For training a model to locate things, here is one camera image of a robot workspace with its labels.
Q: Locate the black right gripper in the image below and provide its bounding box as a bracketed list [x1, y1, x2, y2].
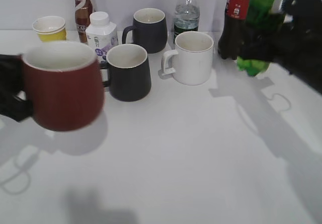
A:
[239, 0, 321, 93]

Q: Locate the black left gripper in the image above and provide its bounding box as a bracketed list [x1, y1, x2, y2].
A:
[1, 54, 33, 122]

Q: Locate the red ceramic mug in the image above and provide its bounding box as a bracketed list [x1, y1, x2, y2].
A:
[22, 41, 105, 131]

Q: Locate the green soda bottle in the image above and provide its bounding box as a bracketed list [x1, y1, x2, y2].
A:
[236, 0, 292, 78]

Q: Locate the yellow paper cup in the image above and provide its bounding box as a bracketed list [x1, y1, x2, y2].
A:
[32, 16, 66, 42]

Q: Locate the cola bottle red label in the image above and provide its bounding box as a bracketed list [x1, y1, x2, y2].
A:
[218, 0, 250, 60]

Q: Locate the brown tea bottle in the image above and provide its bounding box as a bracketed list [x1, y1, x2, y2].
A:
[74, 0, 94, 44]

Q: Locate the white yogurt drink bottle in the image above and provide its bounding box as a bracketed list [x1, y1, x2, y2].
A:
[86, 12, 119, 63]

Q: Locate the white ceramic mug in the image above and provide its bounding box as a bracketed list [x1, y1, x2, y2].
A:
[161, 31, 214, 86]

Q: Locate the clear water bottle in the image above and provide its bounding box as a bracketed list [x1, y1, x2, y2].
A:
[174, 0, 200, 41]

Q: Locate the black mug front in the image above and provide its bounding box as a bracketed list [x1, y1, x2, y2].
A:
[100, 44, 151, 102]

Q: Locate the dark grey mug back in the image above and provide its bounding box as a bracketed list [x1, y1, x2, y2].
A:
[122, 8, 168, 54]

